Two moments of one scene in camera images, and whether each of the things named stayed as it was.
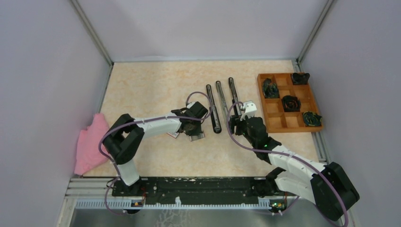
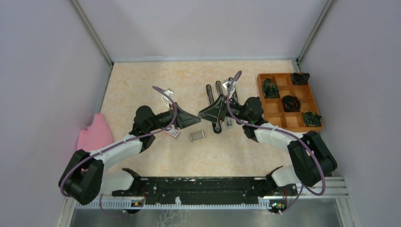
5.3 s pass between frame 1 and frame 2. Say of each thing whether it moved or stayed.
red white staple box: stayed
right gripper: moved
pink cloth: stayed
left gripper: moved
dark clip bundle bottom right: stayed
